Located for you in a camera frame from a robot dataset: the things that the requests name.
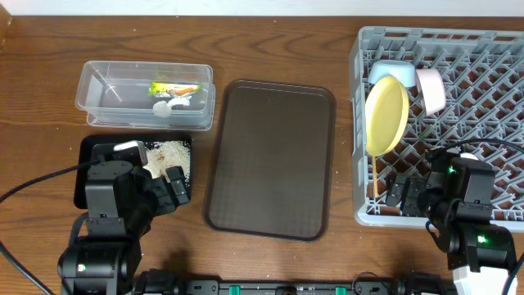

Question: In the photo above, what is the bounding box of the wooden chopstick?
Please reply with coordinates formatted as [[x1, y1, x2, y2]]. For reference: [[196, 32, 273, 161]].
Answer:
[[372, 156, 379, 199]]

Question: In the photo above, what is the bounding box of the rice pile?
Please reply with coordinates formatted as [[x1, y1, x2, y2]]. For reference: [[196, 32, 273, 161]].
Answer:
[[144, 141, 191, 183]]

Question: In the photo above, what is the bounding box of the white cup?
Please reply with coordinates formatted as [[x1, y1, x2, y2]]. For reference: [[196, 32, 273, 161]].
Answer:
[[459, 152, 479, 161]]

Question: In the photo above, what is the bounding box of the white tissue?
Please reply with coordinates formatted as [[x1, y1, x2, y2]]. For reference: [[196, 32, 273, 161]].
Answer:
[[152, 97, 190, 118]]

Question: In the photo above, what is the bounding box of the yellow plate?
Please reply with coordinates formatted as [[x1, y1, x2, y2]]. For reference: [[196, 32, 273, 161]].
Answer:
[[365, 76, 409, 157]]

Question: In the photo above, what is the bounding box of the pink white bowl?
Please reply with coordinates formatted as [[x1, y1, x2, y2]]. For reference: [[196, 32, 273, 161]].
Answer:
[[416, 69, 445, 116]]

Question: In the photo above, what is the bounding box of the green snack wrapper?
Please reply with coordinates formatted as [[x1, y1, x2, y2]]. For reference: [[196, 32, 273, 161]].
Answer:
[[148, 82, 201, 98]]

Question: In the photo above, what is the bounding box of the light blue bowl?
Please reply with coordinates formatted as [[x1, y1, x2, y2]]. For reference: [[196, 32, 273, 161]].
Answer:
[[368, 60, 416, 88]]

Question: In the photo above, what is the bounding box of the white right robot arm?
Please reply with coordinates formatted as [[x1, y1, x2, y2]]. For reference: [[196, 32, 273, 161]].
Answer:
[[386, 152, 523, 295]]

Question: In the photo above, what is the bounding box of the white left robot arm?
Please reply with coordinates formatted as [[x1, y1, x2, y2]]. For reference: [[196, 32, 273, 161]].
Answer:
[[58, 161, 190, 294]]

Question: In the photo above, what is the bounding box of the black waste tray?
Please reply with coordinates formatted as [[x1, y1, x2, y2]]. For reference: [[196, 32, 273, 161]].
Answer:
[[79, 132, 192, 188]]

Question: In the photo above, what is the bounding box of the clear plastic waste bin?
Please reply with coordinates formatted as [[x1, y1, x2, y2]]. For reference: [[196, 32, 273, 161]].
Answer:
[[75, 61, 215, 130]]

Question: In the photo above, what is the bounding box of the grey plastic dishwasher rack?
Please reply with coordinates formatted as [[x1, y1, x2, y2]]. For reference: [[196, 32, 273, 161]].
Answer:
[[349, 26, 523, 233]]

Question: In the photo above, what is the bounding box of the brown serving tray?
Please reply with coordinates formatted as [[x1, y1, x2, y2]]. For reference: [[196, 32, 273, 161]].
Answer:
[[203, 80, 336, 242]]

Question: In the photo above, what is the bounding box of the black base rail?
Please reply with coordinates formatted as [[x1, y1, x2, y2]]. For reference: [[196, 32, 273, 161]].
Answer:
[[131, 269, 458, 295]]

